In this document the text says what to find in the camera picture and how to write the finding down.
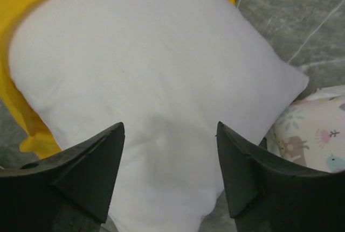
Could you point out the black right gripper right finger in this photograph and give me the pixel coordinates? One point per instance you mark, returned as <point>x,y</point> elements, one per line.
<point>267,193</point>

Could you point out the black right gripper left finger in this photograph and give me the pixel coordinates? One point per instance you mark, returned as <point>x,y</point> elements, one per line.
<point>68,191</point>

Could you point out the white pillow insert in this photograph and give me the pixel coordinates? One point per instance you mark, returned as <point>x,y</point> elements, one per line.
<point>173,190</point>

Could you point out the yellow cartoon pillowcase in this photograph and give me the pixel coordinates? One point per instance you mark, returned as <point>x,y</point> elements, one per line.
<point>153,65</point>

